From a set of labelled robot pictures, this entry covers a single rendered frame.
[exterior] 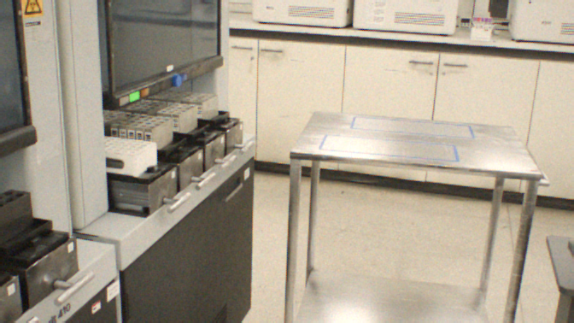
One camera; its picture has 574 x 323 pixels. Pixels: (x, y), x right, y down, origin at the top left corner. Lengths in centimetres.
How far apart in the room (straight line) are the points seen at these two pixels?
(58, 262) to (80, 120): 30
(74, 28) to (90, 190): 33
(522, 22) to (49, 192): 276
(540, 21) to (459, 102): 57
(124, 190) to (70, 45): 34
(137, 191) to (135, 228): 9
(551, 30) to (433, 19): 60
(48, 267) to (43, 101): 29
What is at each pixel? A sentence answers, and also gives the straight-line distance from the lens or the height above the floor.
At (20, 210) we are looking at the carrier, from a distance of 114.
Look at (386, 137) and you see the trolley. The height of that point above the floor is 82.
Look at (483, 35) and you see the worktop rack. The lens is 346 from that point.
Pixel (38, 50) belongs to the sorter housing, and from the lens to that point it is 116.
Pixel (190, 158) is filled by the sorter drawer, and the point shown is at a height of 80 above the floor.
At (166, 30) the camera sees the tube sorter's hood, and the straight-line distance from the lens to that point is 155.
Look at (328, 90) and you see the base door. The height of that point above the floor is 56.
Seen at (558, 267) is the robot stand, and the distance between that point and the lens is 140.
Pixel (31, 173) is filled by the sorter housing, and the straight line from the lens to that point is 118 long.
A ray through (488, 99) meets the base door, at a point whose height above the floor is 59.
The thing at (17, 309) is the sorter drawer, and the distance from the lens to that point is 106.
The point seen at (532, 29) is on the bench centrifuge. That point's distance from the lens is 352.
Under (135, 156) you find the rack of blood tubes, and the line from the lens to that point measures 138.
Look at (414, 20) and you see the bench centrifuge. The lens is 352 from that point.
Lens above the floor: 128
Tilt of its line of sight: 18 degrees down
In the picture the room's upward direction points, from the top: 2 degrees clockwise
